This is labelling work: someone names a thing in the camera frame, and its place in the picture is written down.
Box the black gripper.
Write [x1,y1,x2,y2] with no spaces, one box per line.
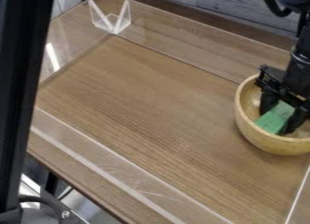
[254,64,310,134]

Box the green rectangular block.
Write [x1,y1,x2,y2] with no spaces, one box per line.
[254,102,294,134]

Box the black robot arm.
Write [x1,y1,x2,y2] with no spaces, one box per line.
[254,0,310,135]

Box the brown wooden bowl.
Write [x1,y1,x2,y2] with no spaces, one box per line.
[234,74,310,156]

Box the black table leg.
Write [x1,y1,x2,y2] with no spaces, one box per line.
[45,172,59,196]

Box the clear acrylic tray wall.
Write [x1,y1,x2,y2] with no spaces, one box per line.
[29,0,310,224]

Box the clear acrylic corner bracket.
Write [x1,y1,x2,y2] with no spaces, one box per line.
[87,0,131,34]

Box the black metal bracket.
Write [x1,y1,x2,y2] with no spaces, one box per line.
[38,194,89,224]

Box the black vertical post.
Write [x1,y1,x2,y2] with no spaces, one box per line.
[0,0,55,213]

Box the black cable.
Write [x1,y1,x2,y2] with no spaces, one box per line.
[17,194,61,217]

